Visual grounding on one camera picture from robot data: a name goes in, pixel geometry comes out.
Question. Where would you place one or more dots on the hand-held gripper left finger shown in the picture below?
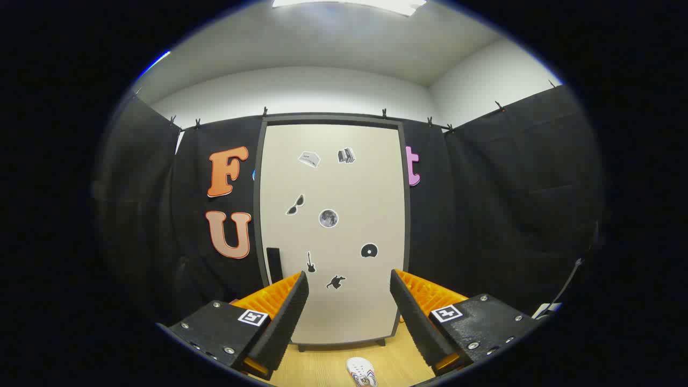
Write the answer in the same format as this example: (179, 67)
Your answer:
(287, 322)

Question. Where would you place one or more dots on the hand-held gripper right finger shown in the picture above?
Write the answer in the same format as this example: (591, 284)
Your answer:
(416, 322)

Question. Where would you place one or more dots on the white striped shoe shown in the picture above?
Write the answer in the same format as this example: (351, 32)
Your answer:
(360, 370)

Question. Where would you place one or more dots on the white shoe cabinet door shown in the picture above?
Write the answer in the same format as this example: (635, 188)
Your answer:
(349, 188)

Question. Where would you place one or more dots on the grey shoe cabinet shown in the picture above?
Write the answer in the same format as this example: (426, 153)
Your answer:
(333, 119)

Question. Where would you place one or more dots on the black backdrop cloth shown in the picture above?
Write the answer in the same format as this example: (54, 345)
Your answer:
(484, 215)

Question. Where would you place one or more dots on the thin black rod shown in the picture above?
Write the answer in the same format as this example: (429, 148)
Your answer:
(577, 263)

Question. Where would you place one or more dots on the ceiling light panel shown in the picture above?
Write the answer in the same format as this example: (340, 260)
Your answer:
(376, 4)

